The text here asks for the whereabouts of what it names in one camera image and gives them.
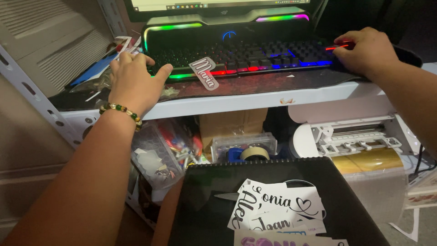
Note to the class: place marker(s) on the black desk mat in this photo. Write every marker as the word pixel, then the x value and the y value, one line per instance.
pixel 259 85

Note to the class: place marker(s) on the clear plastic box with lid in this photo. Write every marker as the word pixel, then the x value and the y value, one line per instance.
pixel 245 141

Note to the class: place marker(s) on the black computer monitor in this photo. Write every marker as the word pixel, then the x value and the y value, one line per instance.
pixel 218 8

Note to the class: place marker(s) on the black spiral-edged board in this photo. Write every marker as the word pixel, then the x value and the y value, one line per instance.
pixel 205 205

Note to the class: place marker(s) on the white paper scrap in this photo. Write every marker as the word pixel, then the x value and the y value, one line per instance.
pixel 409 229

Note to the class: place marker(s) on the clear plastic bag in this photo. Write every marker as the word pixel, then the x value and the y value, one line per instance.
pixel 92 83

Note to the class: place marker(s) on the person's right hand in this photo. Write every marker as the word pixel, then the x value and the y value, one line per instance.
pixel 367 51

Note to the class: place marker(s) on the grey louvered panel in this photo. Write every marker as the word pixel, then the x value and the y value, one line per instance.
pixel 51 37

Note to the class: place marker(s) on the small white script sticker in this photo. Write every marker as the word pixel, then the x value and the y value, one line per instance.
pixel 273 223

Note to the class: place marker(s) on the blue tape dispenser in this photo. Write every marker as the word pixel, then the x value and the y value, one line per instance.
pixel 235 154

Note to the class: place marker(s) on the beige masking tape roll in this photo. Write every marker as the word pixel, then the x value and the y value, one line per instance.
pixel 254 154

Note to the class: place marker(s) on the white sticker with heart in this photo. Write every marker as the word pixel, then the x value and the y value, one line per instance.
pixel 290 201

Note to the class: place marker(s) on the grey craft knife blade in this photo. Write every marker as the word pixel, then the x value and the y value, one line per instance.
pixel 227 196

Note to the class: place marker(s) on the clear plastic bin of supplies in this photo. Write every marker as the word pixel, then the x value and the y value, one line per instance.
pixel 160 153

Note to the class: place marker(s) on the person's bare leg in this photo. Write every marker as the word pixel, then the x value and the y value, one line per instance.
pixel 170 215

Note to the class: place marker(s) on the black backlit keyboard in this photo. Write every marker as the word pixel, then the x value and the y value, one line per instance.
pixel 252 58

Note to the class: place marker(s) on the white sticker with slanted script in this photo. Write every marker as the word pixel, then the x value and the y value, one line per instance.
pixel 244 210

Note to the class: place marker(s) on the white sticker with purple letters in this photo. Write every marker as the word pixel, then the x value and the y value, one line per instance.
pixel 273 241

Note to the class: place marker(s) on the black mouse with red light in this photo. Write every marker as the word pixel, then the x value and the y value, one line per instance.
pixel 336 46

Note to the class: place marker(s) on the black soundbar with light strips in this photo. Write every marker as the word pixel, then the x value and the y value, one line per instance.
pixel 205 32

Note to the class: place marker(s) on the blue paper sheet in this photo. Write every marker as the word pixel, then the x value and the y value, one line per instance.
pixel 94 70

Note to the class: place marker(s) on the clear cutting mat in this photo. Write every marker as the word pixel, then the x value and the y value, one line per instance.
pixel 379 194

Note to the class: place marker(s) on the person's left hand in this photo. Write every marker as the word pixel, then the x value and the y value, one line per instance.
pixel 135 87

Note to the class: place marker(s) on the pink cursive name sticker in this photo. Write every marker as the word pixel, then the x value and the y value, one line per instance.
pixel 205 73

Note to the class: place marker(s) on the gold vinyl sheet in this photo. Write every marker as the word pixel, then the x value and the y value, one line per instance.
pixel 368 160

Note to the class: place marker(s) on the white vinyl cutting machine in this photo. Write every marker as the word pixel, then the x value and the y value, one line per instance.
pixel 355 135

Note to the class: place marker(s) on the white metal shelf rack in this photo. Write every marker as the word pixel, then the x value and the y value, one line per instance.
pixel 239 100

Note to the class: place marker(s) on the loose sticker sheets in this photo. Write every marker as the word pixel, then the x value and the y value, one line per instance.
pixel 128 44

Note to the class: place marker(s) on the brown cardboard box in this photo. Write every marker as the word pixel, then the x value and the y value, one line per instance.
pixel 232 124

